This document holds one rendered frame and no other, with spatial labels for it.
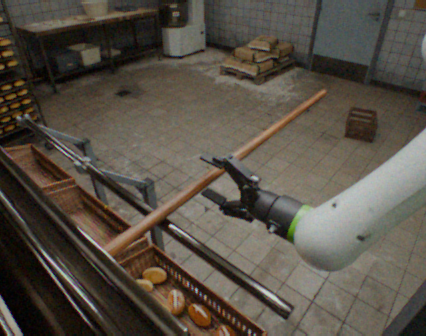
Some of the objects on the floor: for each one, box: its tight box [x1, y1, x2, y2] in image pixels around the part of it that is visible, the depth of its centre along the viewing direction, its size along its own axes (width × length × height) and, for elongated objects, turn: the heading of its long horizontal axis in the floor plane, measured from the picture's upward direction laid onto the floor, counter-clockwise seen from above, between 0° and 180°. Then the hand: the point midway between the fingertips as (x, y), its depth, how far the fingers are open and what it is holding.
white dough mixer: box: [157, 0, 206, 59], centre depth 560 cm, size 92×59×132 cm, turn 139°
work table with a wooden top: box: [15, 8, 161, 93], centre depth 494 cm, size 220×80×90 cm, turn 139°
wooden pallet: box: [220, 59, 296, 86], centre depth 509 cm, size 120×80×14 cm, turn 139°
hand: (208, 176), depth 78 cm, fingers open, 12 cm apart
